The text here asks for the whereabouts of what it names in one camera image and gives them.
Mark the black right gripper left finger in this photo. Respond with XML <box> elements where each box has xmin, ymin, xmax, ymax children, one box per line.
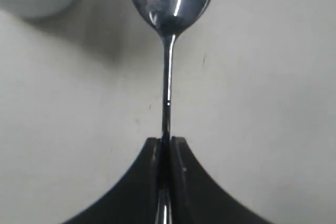
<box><xmin>66</xmin><ymin>137</ymin><xmax>161</xmax><ymax>223</ymax></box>

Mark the steel spoon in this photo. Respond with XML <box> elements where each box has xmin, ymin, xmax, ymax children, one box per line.
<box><xmin>132</xmin><ymin>0</ymin><xmax>211</xmax><ymax>223</ymax></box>

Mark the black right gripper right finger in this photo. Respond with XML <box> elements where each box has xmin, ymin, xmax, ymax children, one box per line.
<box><xmin>169</xmin><ymin>137</ymin><xmax>270</xmax><ymax>224</ymax></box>

